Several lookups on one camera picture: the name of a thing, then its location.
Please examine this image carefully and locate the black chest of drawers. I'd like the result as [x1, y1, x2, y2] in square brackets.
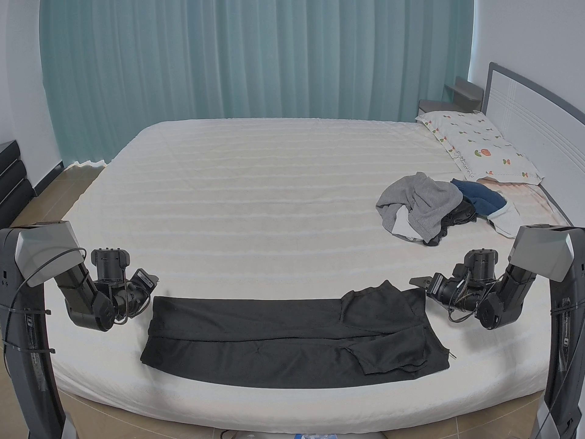
[0, 140, 35, 227]

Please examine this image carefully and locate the black garment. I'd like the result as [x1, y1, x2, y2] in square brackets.
[423, 199, 478, 247]

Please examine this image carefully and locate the grey bedside table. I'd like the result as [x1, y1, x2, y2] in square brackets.
[418, 76, 484, 114]

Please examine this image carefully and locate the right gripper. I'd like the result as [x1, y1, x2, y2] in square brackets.
[409, 273, 467, 311]

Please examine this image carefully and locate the dark blue garment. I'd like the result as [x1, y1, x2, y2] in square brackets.
[450, 178, 505, 214]

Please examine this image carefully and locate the white printed pillow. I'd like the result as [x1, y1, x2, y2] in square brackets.
[415, 110, 544, 185]

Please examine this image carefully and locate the black cable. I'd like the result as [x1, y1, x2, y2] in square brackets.
[445, 307, 479, 324]
[14, 247, 87, 301]

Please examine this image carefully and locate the grey knit garment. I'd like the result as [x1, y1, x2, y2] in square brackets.
[376, 172, 463, 241]

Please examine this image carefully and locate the white knit garment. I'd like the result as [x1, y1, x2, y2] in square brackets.
[487, 199, 522, 237]

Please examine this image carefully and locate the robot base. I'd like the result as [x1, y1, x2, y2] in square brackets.
[224, 428, 366, 439]

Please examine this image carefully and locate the blue-green curtain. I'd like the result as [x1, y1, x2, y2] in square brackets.
[40, 0, 473, 166]

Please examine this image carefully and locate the black T-shirt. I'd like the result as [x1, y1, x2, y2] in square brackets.
[139, 280, 451, 390]

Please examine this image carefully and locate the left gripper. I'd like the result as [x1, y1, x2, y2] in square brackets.
[116, 268, 160, 316]

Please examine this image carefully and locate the bed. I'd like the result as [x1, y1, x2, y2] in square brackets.
[11, 61, 585, 429]

